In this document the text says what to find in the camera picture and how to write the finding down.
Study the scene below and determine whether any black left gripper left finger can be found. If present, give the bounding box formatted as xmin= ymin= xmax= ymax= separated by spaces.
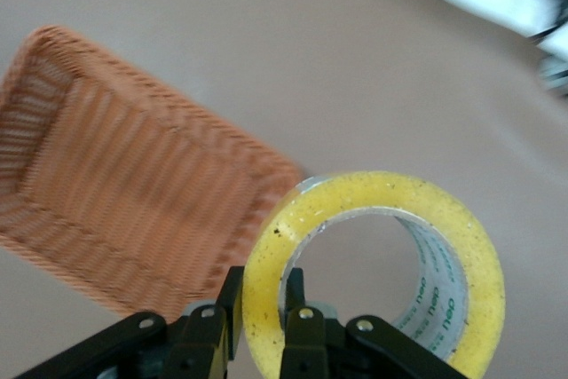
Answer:
xmin=12 ymin=265 xmax=245 ymax=379

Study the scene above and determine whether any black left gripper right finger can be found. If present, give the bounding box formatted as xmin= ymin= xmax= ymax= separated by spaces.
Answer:
xmin=277 ymin=268 xmax=471 ymax=379

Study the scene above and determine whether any yellow packing tape roll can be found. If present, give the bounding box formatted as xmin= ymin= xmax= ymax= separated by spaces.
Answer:
xmin=241 ymin=170 xmax=507 ymax=379

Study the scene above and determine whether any brown wicker basket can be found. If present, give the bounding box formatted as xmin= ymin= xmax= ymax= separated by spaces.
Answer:
xmin=0 ymin=25 xmax=312 ymax=325

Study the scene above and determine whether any brown table cloth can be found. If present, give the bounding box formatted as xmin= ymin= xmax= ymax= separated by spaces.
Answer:
xmin=0 ymin=0 xmax=568 ymax=379

